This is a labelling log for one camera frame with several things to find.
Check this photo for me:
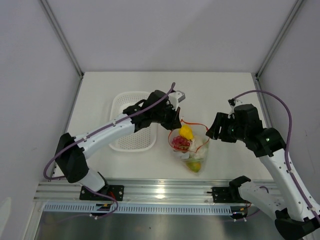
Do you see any yellow pepper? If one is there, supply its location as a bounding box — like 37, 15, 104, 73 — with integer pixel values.
179, 124, 194, 141

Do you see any aluminium mounting rail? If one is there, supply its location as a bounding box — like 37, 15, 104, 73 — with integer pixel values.
33, 178, 229, 205

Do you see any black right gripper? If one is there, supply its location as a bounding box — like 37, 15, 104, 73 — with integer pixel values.
205, 112, 248, 143

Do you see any right aluminium frame post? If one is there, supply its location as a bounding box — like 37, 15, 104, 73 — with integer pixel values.
255, 0, 307, 81

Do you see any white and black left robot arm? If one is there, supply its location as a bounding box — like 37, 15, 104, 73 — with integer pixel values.
54, 90, 185, 200

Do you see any aluminium frame post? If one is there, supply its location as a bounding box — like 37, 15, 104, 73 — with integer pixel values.
38, 0, 84, 79
255, 0, 307, 81

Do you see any green apple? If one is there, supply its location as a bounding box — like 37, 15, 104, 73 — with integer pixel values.
185, 157, 199, 163

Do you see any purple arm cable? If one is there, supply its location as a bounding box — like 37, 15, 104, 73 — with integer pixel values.
227, 89, 320, 218
43, 81, 176, 221

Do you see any white perforated plastic basket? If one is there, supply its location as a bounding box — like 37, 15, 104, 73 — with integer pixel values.
109, 91, 157, 153

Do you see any white slotted cable duct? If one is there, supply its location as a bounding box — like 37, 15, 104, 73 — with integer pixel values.
43, 202, 233, 216

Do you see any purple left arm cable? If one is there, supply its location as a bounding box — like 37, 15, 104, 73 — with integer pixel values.
43, 81, 176, 221

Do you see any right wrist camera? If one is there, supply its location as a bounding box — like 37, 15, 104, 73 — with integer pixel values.
228, 98, 243, 111

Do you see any white cauliflower with green leaves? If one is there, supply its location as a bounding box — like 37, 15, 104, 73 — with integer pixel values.
188, 135, 209, 160

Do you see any clear zip bag orange zipper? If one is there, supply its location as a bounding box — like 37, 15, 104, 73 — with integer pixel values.
167, 119, 210, 175

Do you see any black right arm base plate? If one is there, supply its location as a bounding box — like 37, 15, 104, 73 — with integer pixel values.
206, 175, 251, 204

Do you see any left aluminium frame post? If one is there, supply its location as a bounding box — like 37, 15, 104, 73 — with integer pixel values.
38, 0, 84, 79

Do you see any yellow green mango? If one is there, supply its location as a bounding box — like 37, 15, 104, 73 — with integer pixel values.
186, 162, 202, 173

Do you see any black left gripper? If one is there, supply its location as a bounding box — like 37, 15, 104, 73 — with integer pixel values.
152, 103, 182, 131

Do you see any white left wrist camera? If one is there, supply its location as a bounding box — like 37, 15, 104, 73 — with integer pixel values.
168, 90, 186, 110

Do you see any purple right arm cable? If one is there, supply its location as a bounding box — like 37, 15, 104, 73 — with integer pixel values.
227, 89, 320, 218

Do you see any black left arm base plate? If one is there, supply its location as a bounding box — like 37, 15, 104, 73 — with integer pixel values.
79, 180, 125, 202

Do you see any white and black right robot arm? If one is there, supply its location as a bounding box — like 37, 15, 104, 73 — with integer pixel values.
206, 104, 320, 240

